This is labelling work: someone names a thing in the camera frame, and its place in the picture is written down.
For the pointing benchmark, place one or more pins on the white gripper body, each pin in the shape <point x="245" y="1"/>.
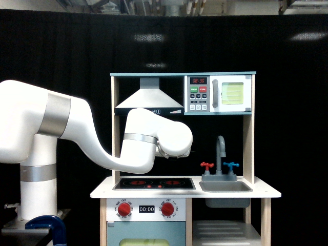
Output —
<point x="160" y="153"/>

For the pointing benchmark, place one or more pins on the grey toy faucet spout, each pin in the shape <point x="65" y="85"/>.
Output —
<point x="220" y="153"/>

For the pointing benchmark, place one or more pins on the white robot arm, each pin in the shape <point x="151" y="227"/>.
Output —
<point x="34" y="118"/>

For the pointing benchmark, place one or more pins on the grey toy sink basin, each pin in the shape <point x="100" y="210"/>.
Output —
<point x="223" y="187"/>

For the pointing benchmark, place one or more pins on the right red oven knob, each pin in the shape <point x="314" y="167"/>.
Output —
<point x="167" y="209"/>

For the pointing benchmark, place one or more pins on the red oven knob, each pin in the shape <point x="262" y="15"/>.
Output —
<point x="167" y="209"/>
<point x="124" y="209"/>

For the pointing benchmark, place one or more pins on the silver toy range hood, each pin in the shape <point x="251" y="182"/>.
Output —
<point x="150" y="97"/>

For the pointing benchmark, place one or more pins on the black toy cooktop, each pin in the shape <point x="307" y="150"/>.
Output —
<point x="153" y="183"/>

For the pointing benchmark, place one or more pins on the left red oven knob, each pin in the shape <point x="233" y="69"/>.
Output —
<point x="124" y="209"/>

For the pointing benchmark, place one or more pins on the toy microwave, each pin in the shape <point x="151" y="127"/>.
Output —
<point x="219" y="93"/>

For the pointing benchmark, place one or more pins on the grey lower shelf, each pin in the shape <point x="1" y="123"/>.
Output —
<point x="224" y="232"/>

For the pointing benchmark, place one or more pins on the teal toy oven door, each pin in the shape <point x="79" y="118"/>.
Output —
<point x="174" y="232"/>

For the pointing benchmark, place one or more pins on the blue C-clamp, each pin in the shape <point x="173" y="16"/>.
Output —
<point x="52" y="222"/>

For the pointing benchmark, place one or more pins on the black curtain backdrop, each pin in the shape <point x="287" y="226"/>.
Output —
<point x="75" y="54"/>

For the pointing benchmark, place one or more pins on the red faucet handle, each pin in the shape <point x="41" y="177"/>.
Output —
<point x="207" y="167"/>

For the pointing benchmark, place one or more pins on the wooden toy kitchen frame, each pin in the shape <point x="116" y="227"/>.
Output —
<point x="189" y="205"/>

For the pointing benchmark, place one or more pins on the blue faucet handle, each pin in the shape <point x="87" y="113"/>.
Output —
<point x="231" y="165"/>

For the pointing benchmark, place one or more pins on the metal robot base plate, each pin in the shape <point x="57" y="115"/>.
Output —
<point x="17" y="225"/>

